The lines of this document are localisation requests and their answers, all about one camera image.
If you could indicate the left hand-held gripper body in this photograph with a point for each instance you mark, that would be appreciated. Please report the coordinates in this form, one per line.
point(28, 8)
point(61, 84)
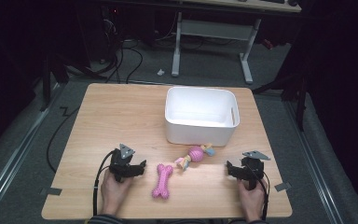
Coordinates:
point(121, 165)

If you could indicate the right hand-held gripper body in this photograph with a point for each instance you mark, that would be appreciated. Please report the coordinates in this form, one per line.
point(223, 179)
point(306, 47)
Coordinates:
point(254, 166)

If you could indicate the pink rubber bone toy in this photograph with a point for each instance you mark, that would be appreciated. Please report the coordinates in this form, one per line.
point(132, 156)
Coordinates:
point(162, 182)

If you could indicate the white plastic bin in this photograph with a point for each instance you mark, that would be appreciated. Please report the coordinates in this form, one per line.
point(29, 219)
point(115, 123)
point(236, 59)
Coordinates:
point(200, 115)

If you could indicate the person's right hand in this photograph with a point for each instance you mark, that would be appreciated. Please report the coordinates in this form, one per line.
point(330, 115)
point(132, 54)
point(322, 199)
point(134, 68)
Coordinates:
point(252, 202)

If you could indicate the person's left hand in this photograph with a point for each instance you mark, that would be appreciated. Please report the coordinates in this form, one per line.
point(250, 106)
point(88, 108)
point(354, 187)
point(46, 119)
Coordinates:
point(114, 194)

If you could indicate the grey tape piece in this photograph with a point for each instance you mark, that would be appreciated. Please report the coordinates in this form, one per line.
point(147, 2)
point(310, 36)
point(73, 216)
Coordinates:
point(282, 186)
point(51, 191)

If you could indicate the black stand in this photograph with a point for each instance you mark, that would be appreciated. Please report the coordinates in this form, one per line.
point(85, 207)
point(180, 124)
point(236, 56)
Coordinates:
point(295, 90)
point(48, 84)

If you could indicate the white paper scrap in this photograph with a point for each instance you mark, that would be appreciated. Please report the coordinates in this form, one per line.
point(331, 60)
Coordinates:
point(160, 72)

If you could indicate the black computer tower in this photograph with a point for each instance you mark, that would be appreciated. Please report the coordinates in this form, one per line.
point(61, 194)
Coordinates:
point(110, 31)

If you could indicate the white-legged wooden desk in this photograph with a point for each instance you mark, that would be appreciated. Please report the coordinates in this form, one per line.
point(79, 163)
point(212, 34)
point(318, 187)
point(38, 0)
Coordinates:
point(217, 29)

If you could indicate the metal floor rail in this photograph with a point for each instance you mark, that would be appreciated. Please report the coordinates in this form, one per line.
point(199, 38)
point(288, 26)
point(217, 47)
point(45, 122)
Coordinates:
point(15, 149)
point(313, 161)

